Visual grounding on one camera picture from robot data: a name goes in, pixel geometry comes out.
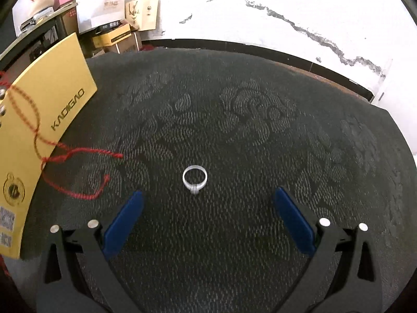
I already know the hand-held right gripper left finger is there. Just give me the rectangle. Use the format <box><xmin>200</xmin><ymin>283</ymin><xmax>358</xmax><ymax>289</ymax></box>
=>
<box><xmin>36</xmin><ymin>190</ymin><xmax>145</xmax><ymax>313</ymax></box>

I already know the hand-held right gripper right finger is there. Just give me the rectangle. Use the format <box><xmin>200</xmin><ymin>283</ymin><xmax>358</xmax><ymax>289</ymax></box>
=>
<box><xmin>273</xmin><ymin>186</ymin><xmax>382</xmax><ymax>313</ymax></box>

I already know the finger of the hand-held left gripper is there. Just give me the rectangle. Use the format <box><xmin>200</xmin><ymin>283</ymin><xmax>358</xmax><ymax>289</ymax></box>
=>
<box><xmin>0</xmin><ymin>86</ymin><xmax>8</xmax><ymax>128</ymax></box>

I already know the yellow cardboard box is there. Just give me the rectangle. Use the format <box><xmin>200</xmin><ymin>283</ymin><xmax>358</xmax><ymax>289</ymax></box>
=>
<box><xmin>0</xmin><ymin>32</ymin><xmax>99</xmax><ymax>260</ymax></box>

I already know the silver ring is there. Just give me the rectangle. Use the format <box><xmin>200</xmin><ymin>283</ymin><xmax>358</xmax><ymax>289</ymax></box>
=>
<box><xmin>182</xmin><ymin>165</ymin><xmax>208</xmax><ymax>196</ymax></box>

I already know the red cord necklace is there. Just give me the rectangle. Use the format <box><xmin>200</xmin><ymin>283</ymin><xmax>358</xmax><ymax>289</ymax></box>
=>
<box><xmin>0</xmin><ymin>70</ymin><xmax>124</xmax><ymax>200</ymax></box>

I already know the dark shelf unit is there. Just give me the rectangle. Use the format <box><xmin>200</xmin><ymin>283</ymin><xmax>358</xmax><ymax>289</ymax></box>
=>
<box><xmin>0</xmin><ymin>3</ymin><xmax>79</xmax><ymax>72</ymax></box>

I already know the black patterned table mat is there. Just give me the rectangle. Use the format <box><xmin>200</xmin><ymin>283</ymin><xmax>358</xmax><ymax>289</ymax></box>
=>
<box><xmin>19</xmin><ymin>47</ymin><xmax>417</xmax><ymax>313</ymax></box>

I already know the yellow black cardboard carton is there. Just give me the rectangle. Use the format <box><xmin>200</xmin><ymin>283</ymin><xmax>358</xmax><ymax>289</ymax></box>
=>
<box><xmin>90</xmin><ymin>23</ymin><xmax>143</xmax><ymax>53</ymax></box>

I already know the brown paper bag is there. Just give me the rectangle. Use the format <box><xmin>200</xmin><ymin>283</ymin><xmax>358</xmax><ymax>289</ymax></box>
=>
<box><xmin>125</xmin><ymin>0</ymin><xmax>160</xmax><ymax>32</ymax></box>

